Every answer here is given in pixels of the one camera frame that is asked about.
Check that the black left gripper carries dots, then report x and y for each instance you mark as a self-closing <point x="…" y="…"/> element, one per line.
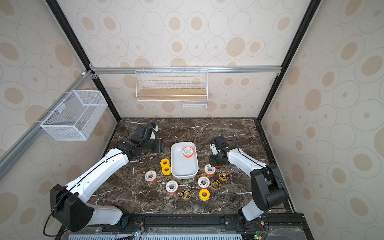
<point x="160" y="145"/>

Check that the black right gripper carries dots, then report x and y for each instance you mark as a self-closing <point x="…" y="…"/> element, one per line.
<point x="214" y="160"/>

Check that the yellow black tape spool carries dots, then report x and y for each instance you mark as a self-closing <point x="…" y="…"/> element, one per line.
<point x="223" y="176"/>
<point x="186" y="194"/>
<point x="215" y="185"/>

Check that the orange white tape roll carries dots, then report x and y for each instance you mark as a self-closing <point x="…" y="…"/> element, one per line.
<point x="203" y="182"/>
<point x="209" y="170"/>
<point x="151" y="176"/>
<point x="172" y="187"/>
<point x="188" y="152"/>

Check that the white plastic storage box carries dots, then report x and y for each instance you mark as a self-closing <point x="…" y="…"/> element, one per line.
<point x="183" y="168"/>

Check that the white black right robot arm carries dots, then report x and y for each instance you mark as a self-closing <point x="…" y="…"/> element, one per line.
<point x="268" y="188"/>

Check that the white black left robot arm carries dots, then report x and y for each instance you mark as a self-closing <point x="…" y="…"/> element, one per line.
<point x="69" y="203"/>

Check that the yellow tape roll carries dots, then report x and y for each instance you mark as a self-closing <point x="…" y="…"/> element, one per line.
<point x="204" y="194"/>
<point x="166" y="170"/>
<point x="165" y="162"/>

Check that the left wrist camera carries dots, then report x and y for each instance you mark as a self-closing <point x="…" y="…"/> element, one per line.
<point x="152" y="129"/>

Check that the white mesh wall basket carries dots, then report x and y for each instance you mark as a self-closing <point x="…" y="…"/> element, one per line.
<point x="76" y="116"/>

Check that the white wire wall shelf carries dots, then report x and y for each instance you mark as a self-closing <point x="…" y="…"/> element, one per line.
<point x="190" y="86"/>

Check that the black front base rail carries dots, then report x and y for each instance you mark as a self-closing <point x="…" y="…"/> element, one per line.
<point x="195" y="226"/>

